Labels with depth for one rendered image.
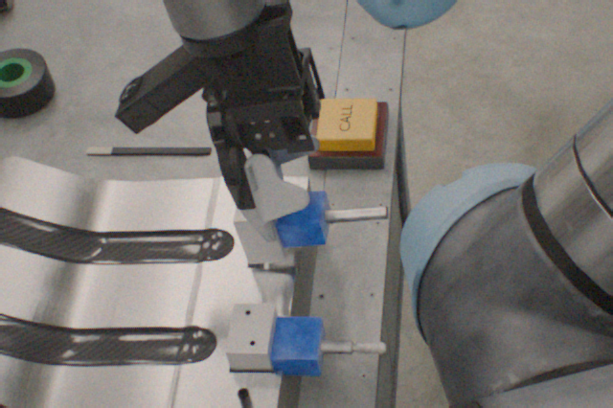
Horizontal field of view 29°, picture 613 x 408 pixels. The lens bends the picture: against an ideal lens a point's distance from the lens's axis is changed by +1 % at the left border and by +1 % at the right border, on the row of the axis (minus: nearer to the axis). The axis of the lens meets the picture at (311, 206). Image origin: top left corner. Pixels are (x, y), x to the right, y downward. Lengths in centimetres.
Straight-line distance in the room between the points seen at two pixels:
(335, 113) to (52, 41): 40
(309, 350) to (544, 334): 58
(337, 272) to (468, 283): 72
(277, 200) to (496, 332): 57
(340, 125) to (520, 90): 122
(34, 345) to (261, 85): 32
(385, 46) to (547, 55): 116
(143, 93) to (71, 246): 23
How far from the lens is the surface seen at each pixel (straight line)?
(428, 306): 47
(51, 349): 108
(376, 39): 138
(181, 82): 95
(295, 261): 109
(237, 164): 95
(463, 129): 236
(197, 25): 89
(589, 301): 43
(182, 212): 113
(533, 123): 237
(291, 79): 93
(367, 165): 124
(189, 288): 108
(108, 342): 107
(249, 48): 92
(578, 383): 32
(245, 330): 100
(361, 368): 110
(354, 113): 125
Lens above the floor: 174
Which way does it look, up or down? 50 degrees down
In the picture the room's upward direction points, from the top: 11 degrees counter-clockwise
